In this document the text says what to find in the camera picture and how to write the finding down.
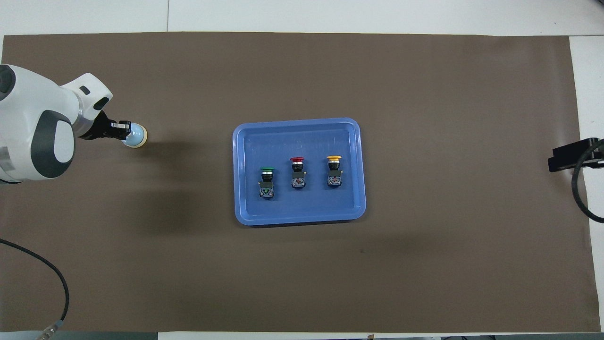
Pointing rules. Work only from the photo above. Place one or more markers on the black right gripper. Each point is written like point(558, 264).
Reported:
point(601, 156)

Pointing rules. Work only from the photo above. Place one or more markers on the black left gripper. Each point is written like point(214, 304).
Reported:
point(99, 130)

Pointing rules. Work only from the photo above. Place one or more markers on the light blue desk bell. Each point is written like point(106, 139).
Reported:
point(138, 137)

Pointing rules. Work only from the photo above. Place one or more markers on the green push button switch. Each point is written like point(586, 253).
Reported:
point(266, 190)

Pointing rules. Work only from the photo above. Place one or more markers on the red push button switch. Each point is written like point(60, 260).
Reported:
point(297, 181)

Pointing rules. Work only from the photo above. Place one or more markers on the yellow push button switch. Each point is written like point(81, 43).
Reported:
point(334, 179)

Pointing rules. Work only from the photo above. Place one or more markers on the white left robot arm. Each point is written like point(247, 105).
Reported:
point(28, 118)

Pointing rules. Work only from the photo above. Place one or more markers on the blue plastic tray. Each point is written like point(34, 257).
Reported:
point(297, 137)

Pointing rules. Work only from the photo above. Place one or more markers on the brown table mat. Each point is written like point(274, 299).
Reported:
point(302, 71)

